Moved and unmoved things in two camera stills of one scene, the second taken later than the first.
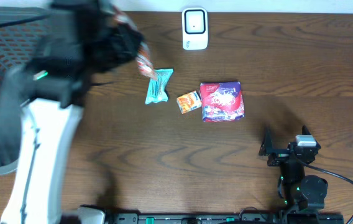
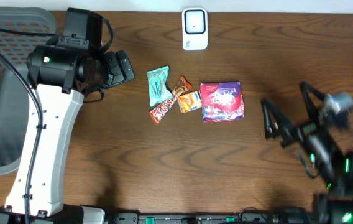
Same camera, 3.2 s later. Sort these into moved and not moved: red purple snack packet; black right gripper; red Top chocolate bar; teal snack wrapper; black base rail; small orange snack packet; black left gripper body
Moved: red Top chocolate bar; teal snack wrapper; black right gripper; black left gripper body
Not moved: black base rail; small orange snack packet; red purple snack packet
